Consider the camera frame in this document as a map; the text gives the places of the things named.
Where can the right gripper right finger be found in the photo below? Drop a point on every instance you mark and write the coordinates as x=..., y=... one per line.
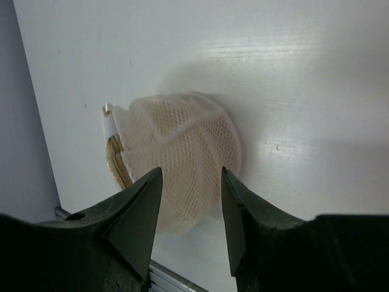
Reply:
x=267, y=248

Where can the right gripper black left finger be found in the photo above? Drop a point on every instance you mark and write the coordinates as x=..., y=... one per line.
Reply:
x=106, y=247

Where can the aluminium rail frame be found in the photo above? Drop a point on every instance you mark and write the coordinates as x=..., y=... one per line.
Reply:
x=170, y=276

